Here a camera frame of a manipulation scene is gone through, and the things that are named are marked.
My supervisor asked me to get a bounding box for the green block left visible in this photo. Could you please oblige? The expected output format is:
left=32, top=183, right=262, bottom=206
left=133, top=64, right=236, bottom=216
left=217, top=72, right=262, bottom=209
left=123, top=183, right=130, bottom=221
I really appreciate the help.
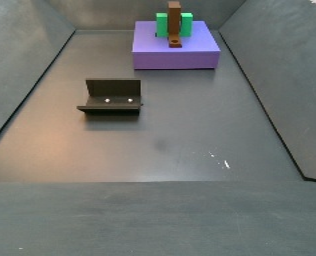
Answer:
left=155, top=13, right=169, bottom=37

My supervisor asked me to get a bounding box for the black angle holder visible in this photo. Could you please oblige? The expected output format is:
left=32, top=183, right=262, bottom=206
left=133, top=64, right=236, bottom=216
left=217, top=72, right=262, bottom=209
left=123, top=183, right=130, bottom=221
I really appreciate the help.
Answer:
left=77, top=78, right=142, bottom=114

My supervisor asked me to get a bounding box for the purple base board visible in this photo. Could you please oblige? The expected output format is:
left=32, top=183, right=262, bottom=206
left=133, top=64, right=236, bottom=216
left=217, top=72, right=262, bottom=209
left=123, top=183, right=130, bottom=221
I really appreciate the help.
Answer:
left=133, top=21, right=221, bottom=70

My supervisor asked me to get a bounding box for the brown L-shaped bracket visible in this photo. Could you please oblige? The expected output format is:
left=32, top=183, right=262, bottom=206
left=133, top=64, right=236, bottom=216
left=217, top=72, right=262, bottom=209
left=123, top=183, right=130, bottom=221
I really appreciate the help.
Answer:
left=167, top=1, right=182, bottom=48

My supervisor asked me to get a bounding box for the green block right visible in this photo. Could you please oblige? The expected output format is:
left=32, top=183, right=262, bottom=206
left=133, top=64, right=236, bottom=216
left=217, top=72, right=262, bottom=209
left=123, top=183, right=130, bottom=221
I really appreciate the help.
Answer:
left=179, top=13, right=193, bottom=37

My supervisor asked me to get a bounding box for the green block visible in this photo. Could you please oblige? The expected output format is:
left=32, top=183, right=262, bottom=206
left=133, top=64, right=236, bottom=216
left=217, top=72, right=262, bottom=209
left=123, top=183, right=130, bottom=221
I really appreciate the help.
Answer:
left=179, top=13, right=193, bottom=37
left=155, top=13, right=169, bottom=37

